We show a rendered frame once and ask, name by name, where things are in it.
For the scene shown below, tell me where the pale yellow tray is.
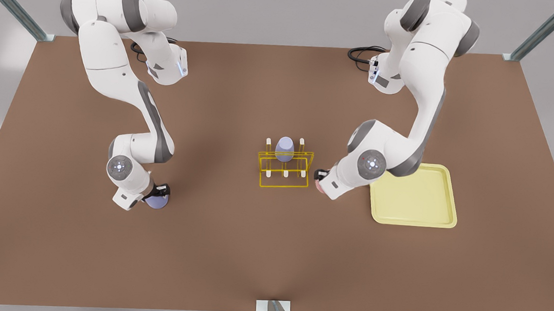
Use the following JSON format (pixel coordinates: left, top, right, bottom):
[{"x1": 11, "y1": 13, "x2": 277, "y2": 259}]
[{"x1": 367, "y1": 160, "x2": 462, "y2": 230}]

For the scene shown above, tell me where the yellow wire cup rack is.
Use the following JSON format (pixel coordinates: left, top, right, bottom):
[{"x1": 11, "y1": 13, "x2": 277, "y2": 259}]
[{"x1": 256, "y1": 135, "x2": 316, "y2": 191}]

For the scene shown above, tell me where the black cable loop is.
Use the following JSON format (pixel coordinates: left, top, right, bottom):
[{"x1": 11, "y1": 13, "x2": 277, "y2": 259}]
[
  {"x1": 346, "y1": 44, "x2": 388, "y2": 74},
  {"x1": 128, "y1": 35, "x2": 179, "y2": 66}
]

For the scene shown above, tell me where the lavender cup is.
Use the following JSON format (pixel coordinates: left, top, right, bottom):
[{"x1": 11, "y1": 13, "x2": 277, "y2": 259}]
[
  {"x1": 144, "y1": 193, "x2": 169, "y2": 211},
  {"x1": 275, "y1": 136, "x2": 296, "y2": 164}
]

